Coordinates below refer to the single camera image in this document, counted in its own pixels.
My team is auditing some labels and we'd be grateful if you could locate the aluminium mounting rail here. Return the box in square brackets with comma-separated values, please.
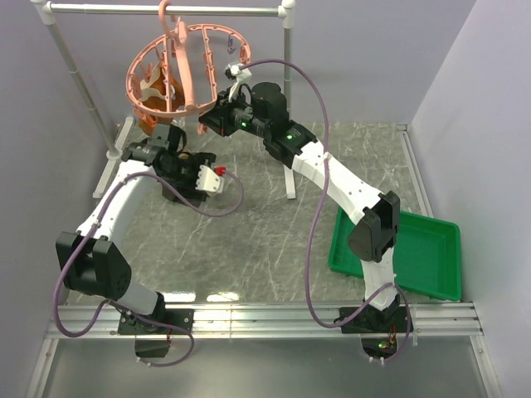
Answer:
[59, 302, 484, 340]

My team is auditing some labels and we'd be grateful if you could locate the white metal clothes rack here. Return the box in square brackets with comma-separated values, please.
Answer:
[28, 0, 300, 201]

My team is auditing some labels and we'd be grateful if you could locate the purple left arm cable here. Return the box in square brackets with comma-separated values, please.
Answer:
[52, 169, 245, 368]

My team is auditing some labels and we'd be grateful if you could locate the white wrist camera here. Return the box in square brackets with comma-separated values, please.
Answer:
[225, 62, 252, 102]
[196, 165, 225, 197]

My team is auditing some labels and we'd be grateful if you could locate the dark brown boxer underwear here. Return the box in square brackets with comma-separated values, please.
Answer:
[162, 183, 207, 206]

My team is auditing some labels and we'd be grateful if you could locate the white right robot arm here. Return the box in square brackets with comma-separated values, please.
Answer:
[199, 82, 408, 333]

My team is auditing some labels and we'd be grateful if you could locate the orange brown hanging underwear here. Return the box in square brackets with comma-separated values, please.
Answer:
[132, 63, 185, 136]

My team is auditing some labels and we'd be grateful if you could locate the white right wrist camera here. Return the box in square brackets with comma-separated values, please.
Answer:
[225, 62, 252, 102]

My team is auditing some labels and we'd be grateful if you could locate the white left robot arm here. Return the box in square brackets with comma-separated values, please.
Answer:
[52, 124, 223, 337]

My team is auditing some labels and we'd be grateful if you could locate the green plastic tray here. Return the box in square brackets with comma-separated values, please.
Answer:
[328, 209, 462, 302]

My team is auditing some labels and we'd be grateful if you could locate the pink round clip hanger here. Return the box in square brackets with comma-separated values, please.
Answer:
[125, 1, 251, 122]

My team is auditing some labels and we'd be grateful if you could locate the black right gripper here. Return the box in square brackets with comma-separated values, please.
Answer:
[200, 88, 270, 139]

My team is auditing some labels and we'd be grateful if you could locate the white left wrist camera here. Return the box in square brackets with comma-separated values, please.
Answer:
[196, 165, 225, 197]

